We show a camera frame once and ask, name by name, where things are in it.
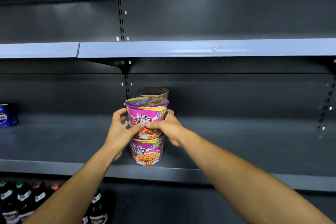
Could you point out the person's left hand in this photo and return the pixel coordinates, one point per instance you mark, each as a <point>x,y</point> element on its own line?
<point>118,134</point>

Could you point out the dark metal store shelving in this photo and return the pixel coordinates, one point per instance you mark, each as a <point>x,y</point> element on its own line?
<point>236,95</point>

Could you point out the person's left forearm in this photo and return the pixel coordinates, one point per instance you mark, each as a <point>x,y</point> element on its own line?
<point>73,192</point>

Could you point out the row of dark glass bottles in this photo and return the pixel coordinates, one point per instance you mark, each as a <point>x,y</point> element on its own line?
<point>21,197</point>

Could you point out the person's right hand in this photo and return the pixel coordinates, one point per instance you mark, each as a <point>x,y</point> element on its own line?
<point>172,129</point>

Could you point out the purple cup noodle bowl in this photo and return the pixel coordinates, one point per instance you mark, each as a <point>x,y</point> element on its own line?
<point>147,153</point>
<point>153,92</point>
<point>147,113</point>

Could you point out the blue soda can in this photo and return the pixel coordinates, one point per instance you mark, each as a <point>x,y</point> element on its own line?
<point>6,117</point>

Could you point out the person's right forearm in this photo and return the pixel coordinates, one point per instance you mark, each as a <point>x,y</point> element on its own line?
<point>249,184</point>

